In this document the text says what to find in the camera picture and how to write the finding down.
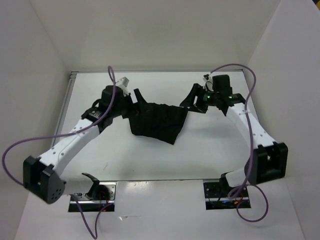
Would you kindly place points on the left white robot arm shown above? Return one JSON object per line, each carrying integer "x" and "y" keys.
{"x": 41, "y": 175}

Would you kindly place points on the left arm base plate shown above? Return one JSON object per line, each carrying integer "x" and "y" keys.
{"x": 104, "y": 198}

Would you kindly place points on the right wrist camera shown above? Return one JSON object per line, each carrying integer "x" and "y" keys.
{"x": 221, "y": 84}

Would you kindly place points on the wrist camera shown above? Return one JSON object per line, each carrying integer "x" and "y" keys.
{"x": 221, "y": 84}
{"x": 120, "y": 92}

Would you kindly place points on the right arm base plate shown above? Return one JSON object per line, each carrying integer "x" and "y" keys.
{"x": 216, "y": 199}

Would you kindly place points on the black skirt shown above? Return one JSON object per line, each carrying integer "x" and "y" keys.
{"x": 158, "y": 121}

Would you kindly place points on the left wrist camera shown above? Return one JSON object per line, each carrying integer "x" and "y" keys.
{"x": 120, "y": 92}

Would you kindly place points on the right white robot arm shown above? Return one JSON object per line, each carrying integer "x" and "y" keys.
{"x": 268, "y": 158}

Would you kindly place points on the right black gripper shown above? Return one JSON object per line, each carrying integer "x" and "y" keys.
{"x": 189, "y": 101}

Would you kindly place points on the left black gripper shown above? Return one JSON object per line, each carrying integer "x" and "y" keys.
{"x": 132, "y": 112}

